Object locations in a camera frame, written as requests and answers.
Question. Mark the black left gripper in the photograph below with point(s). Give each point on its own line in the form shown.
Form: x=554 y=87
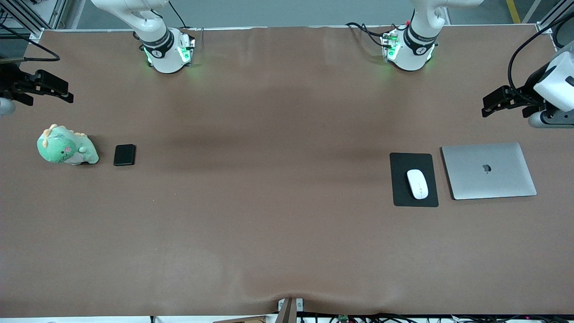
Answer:
x=528 y=94

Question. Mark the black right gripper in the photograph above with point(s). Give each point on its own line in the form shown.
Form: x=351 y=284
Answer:
x=10 y=83

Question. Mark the white computer mouse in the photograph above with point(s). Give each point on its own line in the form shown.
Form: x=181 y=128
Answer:
x=417 y=184

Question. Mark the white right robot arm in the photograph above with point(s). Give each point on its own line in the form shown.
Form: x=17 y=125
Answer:
x=166 y=56

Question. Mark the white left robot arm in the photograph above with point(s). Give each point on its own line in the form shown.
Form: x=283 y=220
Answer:
x=410 y=56

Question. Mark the black mouse pad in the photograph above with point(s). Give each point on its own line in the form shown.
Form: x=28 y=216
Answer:
x=401 y=188

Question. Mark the green dinosaur plush toy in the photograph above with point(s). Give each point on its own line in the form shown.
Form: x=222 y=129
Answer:
x=60 y=148

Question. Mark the silver laptop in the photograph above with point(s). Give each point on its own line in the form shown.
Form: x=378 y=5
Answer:
x=489 y=179

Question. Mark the small green circuit board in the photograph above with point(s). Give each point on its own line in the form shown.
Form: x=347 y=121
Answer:
x=343 y=319

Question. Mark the aluminium frame profile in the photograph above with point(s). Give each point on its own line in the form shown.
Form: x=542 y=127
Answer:
x=554 y=15
x=31 y=18

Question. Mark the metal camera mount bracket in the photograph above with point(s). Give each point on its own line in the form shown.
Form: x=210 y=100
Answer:
x=289 y=309

